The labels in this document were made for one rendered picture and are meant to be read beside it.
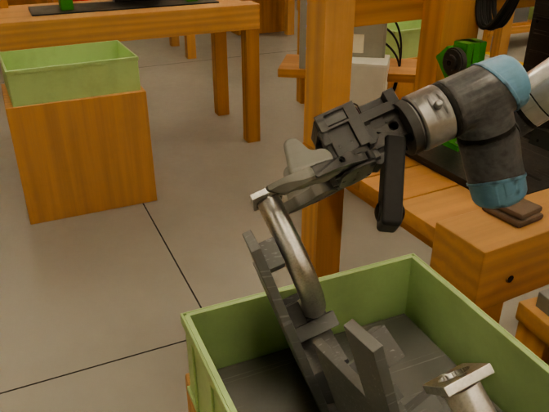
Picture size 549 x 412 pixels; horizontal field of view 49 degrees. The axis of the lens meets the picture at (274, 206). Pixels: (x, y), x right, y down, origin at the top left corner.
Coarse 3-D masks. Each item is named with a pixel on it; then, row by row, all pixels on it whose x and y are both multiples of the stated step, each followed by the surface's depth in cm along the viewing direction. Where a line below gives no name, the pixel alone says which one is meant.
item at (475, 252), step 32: (544, 192) 137; (448, 224) 124; (480, 224) 124; (544, 224) 124; (448, 256) 124; (480, 256) 115; (512, 256) 119; (544, 256) 125; (480, 288) 118; (512, 288) 124
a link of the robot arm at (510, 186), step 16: (512, 128) 76; (464, 144) 77; (480, 144) 76; (496, 144) 75; (512, 144) 76; (464, 160) 79; (480, 160) 77; (496, 160) 76; (512, 160) 77; (480, 176) 78; (496, 176) 77; (512, 176) 77; (480, 192) 80; (496, 192) 78; (512, 192) 78
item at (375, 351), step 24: (360, 336) 55; (384, 336) 56; (336, 360) 68; (360, 360) 58; (384, 360) 54; (336, 384) 72; (360, 384) 64; (384, 384) 56; (360, 408) 68; (384, 408) 59
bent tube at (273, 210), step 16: (256, 192) 71; (256, 208) 75; (272, 208) 71; (272, 224) 71; (288, 224) 71; (288, 240) 70; (288, 256) 70; (304, 256) 71; (304, 272) 70; (304, 288) 71; (320, 288) 72; (304, 304) 73; (320, 304) 73
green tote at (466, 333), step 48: (288, 288) 94; (336, 288) 98; (384, 288) 102; (432, 288) 98; (192, 336) 84; (240, 336) 94; (432, 336) 100; (480, 336) 89; (192, 384) 92; (528, 384) 81
